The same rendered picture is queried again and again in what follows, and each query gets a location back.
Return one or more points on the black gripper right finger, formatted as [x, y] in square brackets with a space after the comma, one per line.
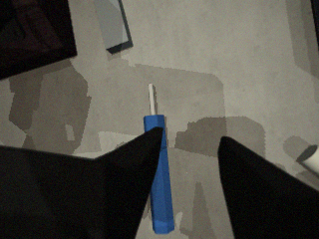
[264, 201]

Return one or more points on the blue stylus with white tip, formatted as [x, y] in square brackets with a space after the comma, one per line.
[160, 194]

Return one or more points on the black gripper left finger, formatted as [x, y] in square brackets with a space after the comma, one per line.
[107, 194]

